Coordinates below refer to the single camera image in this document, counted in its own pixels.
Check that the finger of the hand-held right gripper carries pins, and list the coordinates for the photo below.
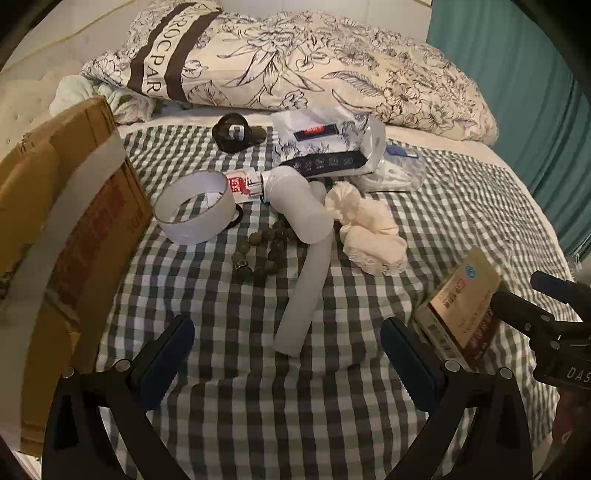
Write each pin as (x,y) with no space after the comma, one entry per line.
(554,284)
(521,311)

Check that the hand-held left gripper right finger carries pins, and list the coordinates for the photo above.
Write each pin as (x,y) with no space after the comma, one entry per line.
(406,360)

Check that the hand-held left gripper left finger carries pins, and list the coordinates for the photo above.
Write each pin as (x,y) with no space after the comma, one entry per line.
(167,355)

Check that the brown carton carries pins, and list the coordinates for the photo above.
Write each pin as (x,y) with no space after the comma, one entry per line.
(464,295)

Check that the white bent plastic pipe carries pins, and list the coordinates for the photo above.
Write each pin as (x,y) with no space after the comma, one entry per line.
(302,277)

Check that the white tape roll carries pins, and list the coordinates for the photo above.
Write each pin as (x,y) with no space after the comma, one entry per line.
(203,227)

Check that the cream scrunchie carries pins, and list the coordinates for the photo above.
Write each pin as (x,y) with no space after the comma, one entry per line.
(369,230)

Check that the large cardboard box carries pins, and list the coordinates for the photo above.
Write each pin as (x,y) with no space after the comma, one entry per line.
(69,230)

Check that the white tube red label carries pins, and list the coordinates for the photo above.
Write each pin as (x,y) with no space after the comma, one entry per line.
(242,187)

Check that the clear bottle blue label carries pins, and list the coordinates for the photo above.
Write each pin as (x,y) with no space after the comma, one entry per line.
(398,171)

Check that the black round knob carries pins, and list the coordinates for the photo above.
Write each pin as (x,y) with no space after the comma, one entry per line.
(233,131)

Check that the floral tissue packet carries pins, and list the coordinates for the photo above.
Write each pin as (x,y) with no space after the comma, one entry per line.
(318,138)

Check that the grey checked blanket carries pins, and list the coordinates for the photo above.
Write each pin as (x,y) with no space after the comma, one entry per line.
(258,415)

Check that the teal curtain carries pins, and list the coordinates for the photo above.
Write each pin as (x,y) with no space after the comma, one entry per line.
(521,92)

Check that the cream tufted headboard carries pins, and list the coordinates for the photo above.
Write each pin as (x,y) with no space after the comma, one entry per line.
(32,115)

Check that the pale green cloth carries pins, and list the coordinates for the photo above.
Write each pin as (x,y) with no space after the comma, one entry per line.
(74,90)

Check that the floral print quilt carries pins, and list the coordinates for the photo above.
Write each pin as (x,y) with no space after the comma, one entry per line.
(300,60)

